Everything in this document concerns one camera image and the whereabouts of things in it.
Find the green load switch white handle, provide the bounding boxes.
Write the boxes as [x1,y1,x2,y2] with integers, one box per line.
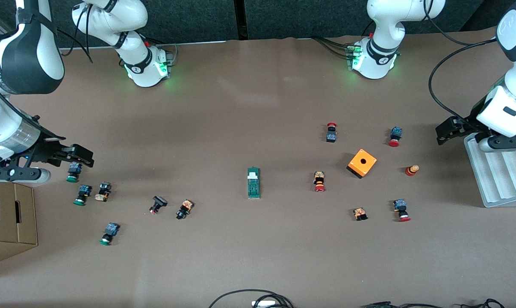
[247,167,261,199]

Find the green mushroom button blue block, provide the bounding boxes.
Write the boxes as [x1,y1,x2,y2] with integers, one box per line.
[66,163,83,183]
[99,222,121,246]
[73,184,92,206]

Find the black pushbutton orange block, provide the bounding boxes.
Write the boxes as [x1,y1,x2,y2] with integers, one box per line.
[94,181,112,202]

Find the white ribbed plastic tray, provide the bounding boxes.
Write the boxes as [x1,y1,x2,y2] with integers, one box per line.
[464,133,516,208]

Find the brown cardboard box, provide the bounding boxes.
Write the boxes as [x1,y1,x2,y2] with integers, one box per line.
[0,180,38,268]

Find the black push button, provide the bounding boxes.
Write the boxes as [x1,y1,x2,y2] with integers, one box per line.
[149,195,168,215]

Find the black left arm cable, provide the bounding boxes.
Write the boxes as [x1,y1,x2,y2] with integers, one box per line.
[425,0,498,124]

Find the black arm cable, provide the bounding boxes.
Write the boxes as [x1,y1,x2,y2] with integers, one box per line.
[55,2,94,64]
[425,0,498,124]

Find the orange button enclosure box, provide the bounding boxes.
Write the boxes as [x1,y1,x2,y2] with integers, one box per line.
[346,148,377,179]

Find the black selector switch orange block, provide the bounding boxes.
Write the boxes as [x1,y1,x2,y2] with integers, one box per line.
[175,199,194,220]

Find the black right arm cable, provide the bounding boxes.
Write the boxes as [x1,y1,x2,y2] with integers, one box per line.
[55,2,94,64]

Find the black left base cables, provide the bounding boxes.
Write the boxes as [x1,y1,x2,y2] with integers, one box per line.
[313,36,353,59]

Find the thin black tangled cable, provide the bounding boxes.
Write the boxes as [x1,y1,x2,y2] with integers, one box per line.
[460,298,505,308]

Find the black cable with plug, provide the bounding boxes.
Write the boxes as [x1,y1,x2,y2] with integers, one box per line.
[361,301,459,308]

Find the black looped cable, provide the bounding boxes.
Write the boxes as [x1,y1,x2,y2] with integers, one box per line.
[208,290,295,308]

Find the black short cable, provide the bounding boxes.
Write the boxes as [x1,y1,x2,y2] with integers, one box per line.
[251,294,293,308]

